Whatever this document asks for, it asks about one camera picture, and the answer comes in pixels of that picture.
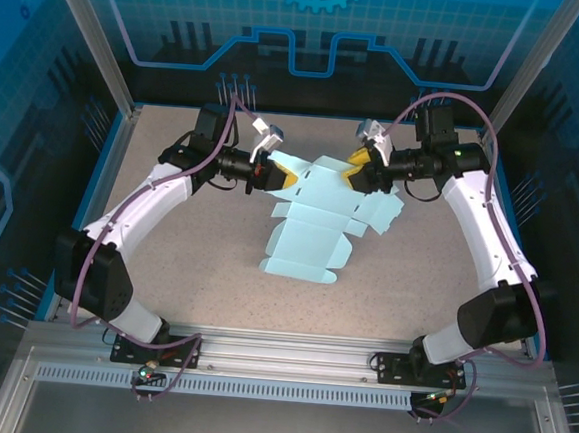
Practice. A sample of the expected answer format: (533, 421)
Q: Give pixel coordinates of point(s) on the light blue paper box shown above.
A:
(313, 228)

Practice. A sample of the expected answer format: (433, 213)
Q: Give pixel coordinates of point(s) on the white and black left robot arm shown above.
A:
(134, 209)

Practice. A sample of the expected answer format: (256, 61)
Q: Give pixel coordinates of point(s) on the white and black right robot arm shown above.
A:
(475, 216)

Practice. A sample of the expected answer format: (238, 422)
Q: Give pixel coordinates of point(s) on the small LED connector board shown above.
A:
(440, 396)
(149, 372)

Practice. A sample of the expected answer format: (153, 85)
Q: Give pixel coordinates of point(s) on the aluminium frame post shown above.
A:
(99, 46)
(523, 79)

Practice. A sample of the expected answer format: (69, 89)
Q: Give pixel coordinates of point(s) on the aluminium front rail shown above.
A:
(284, 351)

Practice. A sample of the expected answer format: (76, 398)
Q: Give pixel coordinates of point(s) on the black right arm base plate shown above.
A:
(388, 370)

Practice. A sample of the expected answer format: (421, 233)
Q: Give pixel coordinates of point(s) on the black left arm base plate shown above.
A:
(119, 353)

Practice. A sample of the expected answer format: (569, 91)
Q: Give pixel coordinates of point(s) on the metal lower shelf frame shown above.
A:
(272, 431)

